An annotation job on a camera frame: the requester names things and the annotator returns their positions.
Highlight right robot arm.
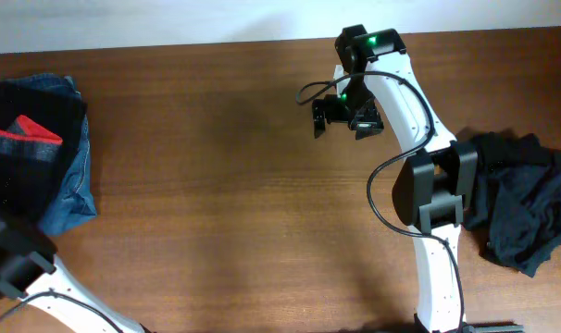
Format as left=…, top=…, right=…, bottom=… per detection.
left=307, top=25, right=478, bottom=332

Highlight folded blue jeans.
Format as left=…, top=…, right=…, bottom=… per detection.
left=0, top=73, right=97, bottom=236

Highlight black leggings red waistband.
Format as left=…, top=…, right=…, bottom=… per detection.
left=0, top=115, right=63, bottom=222

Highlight crumpled black garment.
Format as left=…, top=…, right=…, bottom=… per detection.
left=464, top=132, right=561, bottom=278

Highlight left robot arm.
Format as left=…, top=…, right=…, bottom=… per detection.
left=0, top=214, right=148, bottom=333

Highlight folded black garment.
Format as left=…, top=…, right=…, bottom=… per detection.
left=0, top=75, right=95, bottom=224

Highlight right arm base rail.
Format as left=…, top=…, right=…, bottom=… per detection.
left=462, top=324, right=525, bottom=333

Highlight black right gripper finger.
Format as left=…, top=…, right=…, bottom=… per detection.
left=355, top=121, right=384, bottom=140
left=311, top=99, right=327, bottom=139

